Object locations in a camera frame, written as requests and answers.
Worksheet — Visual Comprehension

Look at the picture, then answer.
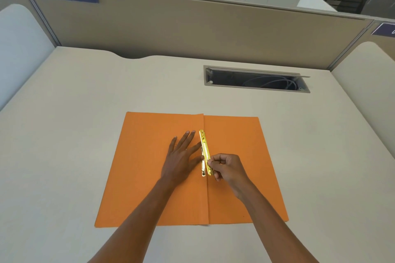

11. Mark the person's left hand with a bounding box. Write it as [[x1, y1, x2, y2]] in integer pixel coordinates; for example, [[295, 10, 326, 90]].
[[160, 130, 204, 184]]

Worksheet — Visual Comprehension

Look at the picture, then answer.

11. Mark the person's right hand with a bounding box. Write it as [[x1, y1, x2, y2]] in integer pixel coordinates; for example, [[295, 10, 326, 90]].
[[207, 153, 252, 199]]

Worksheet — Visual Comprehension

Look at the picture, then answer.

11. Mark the long gold fastener bar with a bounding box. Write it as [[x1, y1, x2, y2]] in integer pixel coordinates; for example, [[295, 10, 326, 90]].
[[199, 129, 214, 177]]

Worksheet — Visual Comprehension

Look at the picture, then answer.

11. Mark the orange paper folder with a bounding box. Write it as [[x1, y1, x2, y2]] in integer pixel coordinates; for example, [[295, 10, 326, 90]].
[[94, 111, 289, 228]]

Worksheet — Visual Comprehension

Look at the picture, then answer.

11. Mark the person's right forearm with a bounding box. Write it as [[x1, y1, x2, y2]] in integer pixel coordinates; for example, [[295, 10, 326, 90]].
[[236, 185, 320, 263]]

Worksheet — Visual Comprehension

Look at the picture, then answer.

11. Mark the person's left forearm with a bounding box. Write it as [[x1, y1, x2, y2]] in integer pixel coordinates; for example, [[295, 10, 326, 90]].
[[88, 178, 177, 263]]

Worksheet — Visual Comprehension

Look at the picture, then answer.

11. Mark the wide beige partition panel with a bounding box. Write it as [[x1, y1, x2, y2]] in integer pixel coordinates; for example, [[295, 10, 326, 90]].
[[27, 0, 376, 71]]

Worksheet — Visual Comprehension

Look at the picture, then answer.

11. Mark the white side divider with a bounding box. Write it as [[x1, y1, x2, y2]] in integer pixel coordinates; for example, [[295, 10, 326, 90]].
[[0, 4, 56, 111], [330, 41, 395, 160]]

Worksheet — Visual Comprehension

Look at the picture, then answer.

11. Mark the white background divider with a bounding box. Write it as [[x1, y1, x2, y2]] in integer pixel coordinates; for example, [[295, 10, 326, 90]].
[[297, 0, 338, 12]]

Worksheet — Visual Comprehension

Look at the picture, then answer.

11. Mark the grey desk cable tray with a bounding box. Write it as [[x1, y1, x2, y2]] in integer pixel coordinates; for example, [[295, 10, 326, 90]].
[[203, 65, 311, 94]]

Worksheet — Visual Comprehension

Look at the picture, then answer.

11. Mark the white cable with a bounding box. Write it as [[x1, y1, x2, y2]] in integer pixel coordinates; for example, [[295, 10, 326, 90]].
[[242, 74, 298, 91]]

